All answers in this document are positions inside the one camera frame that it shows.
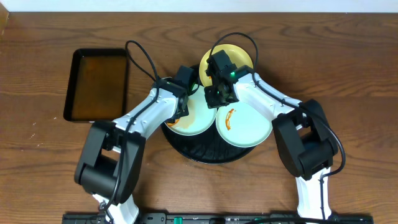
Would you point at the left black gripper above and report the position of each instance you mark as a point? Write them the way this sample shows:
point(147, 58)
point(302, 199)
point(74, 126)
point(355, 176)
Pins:
point(182, 109)

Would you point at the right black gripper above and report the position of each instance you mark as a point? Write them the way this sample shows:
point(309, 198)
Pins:
point(219, 99)

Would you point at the orange green scrub sponge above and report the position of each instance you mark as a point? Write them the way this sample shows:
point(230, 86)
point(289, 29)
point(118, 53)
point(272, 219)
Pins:
point(173, 122)

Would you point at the light green plate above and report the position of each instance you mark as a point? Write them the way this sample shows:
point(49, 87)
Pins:
point(200, 117)
point(241, 125)

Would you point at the yellow plate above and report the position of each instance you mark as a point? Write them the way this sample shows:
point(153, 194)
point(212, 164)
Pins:
point(236, 54)

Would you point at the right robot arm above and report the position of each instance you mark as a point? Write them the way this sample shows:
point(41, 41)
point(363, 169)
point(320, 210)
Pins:
point(305, 142)

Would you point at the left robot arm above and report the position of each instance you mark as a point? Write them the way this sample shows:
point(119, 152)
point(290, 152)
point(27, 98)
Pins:
point(111, 159)

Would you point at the round black serving tray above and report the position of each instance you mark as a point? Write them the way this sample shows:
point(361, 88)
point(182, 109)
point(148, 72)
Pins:
point(207, 147)

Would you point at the black rectangular water tray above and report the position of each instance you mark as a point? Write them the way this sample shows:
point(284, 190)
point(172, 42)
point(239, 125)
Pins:
point(97, 86)

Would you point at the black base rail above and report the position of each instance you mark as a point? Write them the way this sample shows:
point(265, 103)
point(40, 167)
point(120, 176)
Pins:
point(163, 218)

